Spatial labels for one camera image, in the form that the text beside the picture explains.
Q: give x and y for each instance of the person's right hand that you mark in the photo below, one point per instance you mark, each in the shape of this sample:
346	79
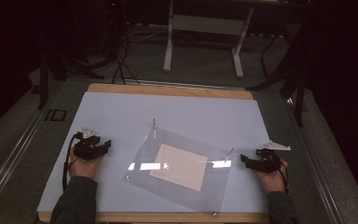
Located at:
272	182

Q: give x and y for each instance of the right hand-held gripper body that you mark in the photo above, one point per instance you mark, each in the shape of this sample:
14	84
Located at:
267	161

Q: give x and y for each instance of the person's left hand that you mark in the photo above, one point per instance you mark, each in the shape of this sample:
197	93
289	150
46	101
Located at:
84	168

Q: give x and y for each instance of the metal floor rail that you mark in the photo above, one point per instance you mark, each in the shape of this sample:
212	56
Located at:
9	163
320	186

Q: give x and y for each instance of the white table mat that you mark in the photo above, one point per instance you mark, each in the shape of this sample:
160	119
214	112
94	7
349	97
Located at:
199	115

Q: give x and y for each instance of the printed photo card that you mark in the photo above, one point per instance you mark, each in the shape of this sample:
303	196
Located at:
180	166

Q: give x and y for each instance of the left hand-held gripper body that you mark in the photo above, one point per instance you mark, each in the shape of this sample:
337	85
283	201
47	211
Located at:
87	148

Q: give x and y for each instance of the black metal stand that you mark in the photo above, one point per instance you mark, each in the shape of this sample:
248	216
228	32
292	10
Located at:
43	87
300	102

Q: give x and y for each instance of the clear acrylic photo frame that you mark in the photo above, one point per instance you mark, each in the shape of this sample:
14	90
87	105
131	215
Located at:
180	193

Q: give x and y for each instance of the white metal desk frame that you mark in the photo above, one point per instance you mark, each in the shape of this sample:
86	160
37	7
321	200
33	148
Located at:
167	46

